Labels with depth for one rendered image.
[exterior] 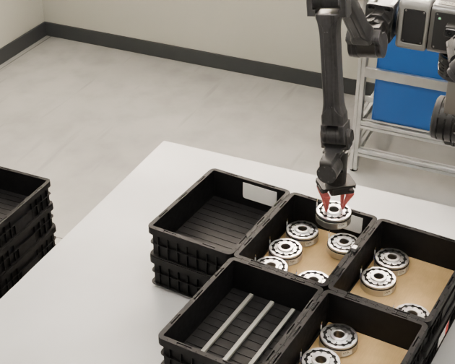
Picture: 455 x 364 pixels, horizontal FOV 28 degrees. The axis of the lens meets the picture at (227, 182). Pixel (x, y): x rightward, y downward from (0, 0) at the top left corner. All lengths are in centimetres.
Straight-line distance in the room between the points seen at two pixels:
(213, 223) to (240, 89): 277
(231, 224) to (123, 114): 254
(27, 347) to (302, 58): 338
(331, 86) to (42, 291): 114
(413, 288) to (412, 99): 197
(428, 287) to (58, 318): 111
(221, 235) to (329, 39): 81
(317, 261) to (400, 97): 192
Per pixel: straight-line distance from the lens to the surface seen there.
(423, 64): 448
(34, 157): 504
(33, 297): 292
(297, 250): 279
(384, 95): 460
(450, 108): 293
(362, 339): 254
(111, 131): 523
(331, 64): 242
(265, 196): 297
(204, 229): 293
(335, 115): 247
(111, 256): 304
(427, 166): 471
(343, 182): 258
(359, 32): 263
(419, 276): 278
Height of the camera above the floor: 251
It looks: 32 degrees down
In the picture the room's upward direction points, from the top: straight up
